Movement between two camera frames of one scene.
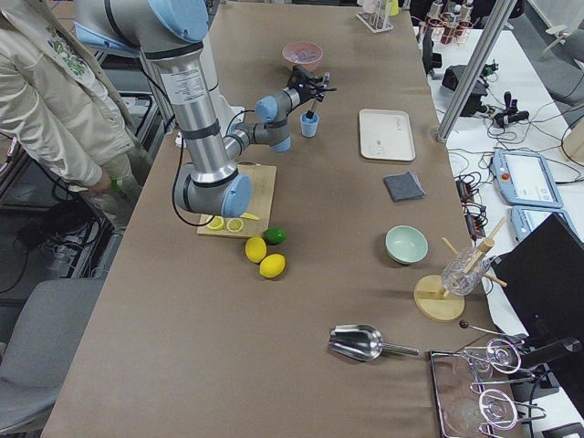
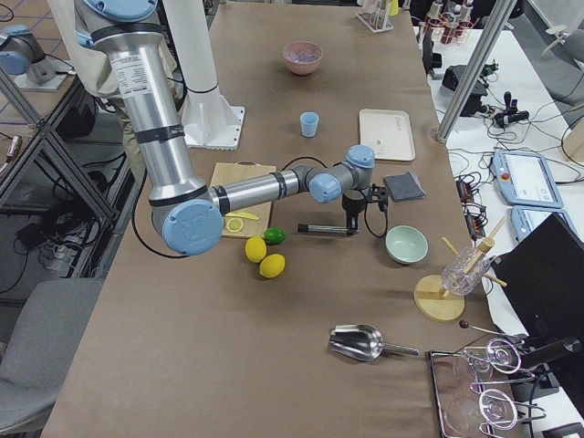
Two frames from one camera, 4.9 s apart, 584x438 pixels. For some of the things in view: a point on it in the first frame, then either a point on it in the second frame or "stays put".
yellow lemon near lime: [255, 249] stays put
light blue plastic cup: [308, 125] stays put
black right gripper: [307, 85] to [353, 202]
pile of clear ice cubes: [302, 55] stays put
